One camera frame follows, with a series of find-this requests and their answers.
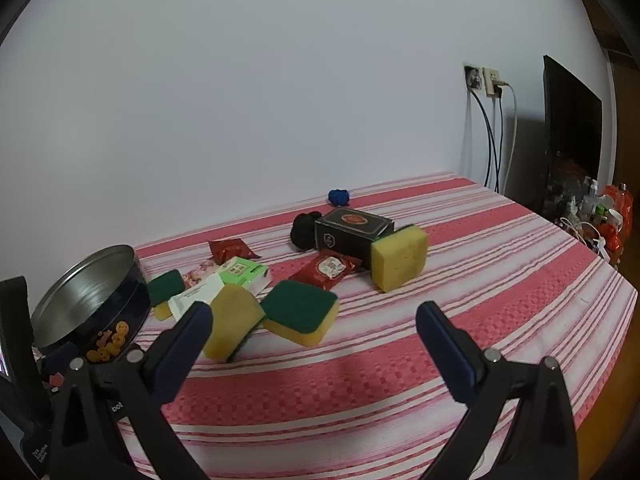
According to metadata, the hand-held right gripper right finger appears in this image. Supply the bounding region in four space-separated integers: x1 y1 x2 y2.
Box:
416 301 581 480

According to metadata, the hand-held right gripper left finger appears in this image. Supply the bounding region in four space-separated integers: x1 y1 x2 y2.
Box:
47 301 216 480

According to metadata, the yellow green scouring sponge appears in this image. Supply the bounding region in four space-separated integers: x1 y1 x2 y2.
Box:
202 283 266 363
260 280 340 348

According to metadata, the small yellow green sponge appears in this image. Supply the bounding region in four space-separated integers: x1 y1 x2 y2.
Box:
146 269 187 322

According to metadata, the pink snack packet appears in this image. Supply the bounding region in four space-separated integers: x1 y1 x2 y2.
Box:
182 260 221 287

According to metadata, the round dark blue cookie tin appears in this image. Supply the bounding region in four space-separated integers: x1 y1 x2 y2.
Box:
31 245 152 392

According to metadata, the large yellow green sponge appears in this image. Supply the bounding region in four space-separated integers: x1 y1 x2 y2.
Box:
370 225 430 293

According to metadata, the dark red snack packet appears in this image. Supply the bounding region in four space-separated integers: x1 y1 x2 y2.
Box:
208 238 261 264

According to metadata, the red snack packet white label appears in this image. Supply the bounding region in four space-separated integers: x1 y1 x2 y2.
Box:
288 252 366 292

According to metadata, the black cardboard box red emblem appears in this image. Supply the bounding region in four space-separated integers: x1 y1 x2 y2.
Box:
314 206 394 270

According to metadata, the black knitted ball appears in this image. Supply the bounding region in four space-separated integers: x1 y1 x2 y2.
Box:
290 212 323 252

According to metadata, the red white striped tablecloth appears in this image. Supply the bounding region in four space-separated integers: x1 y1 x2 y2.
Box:
115 172 640 480

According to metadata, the white spray bottle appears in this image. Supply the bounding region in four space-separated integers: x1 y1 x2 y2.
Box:
580 178 601 221

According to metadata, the black flat screen monitor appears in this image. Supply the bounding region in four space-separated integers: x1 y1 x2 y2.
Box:
542 55 603 221

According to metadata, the tangle of white cables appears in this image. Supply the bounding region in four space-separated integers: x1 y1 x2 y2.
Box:
560 216 611 261

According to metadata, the dark power cable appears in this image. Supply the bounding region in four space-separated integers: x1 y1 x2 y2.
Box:
470 87 502 192

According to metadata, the white power cable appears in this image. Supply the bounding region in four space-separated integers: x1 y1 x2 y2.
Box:
499 81 519 196

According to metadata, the white wall socket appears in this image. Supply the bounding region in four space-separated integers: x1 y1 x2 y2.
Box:
481 66 502 97

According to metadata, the wooden door frame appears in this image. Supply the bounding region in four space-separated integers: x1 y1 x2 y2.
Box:
575 0 640 66

